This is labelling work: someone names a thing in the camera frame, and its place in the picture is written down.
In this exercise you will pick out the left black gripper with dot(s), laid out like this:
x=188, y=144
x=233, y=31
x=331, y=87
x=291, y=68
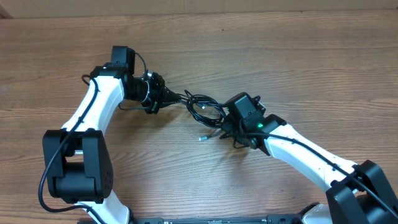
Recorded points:
x=160, y=91

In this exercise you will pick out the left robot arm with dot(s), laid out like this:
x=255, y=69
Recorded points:
x=78, y=170

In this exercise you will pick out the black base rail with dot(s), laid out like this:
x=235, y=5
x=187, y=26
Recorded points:
x=268, y=219

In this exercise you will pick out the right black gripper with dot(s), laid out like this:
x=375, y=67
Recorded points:
x=229, y=127

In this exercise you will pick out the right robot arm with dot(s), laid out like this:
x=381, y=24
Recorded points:
x=355, y=193

